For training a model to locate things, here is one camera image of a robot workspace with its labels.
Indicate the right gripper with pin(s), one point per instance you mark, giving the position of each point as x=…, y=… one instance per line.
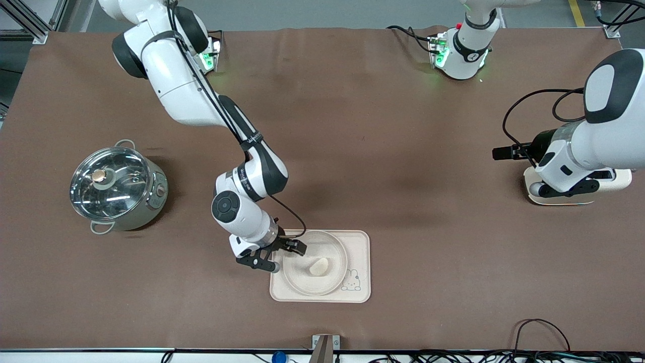
x=285, y=244

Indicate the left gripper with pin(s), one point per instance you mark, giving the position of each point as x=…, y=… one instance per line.
x=539, y=143

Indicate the round beige plate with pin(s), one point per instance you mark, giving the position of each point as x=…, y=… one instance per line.
x=302, y=280

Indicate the pale steamed bun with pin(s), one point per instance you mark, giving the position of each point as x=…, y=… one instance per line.
x=319, y=266

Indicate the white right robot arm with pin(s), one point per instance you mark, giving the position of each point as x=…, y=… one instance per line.
x=181, y=85

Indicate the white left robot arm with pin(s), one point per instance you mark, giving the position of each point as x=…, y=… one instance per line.
x=615, y=126

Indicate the cream two-slot toaster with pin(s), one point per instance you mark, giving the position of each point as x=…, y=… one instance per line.
x=617, y=180

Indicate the beige rabbit print tray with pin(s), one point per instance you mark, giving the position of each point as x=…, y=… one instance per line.
x=359, y=252

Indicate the blue round object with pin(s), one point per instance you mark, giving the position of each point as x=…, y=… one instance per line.
x=278, y=357

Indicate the brown table cover mat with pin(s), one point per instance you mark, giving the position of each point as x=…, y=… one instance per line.
x=403, y=151

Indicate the glass pot lid gold knob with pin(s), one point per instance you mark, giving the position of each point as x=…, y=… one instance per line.
x=121, y=194

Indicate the grey metal table bracket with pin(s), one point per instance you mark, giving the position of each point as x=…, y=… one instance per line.
x=325, y=348

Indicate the aluminium corner frame post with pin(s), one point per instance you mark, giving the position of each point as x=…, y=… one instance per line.
x=610, y=27

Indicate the aluminium frame profile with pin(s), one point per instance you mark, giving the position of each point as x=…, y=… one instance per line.
x=30, y=20

